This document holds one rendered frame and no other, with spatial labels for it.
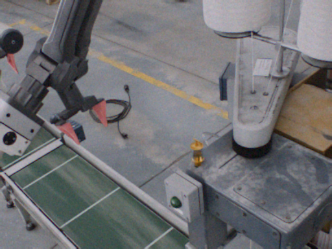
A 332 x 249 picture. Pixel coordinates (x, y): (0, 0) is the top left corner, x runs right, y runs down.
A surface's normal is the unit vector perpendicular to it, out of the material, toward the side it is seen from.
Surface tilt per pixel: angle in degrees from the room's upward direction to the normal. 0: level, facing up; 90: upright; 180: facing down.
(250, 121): 0
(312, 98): 0
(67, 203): 0
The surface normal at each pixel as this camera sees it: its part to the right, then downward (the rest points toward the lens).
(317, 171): -0.15, -0.76
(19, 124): 0.63, 0.41
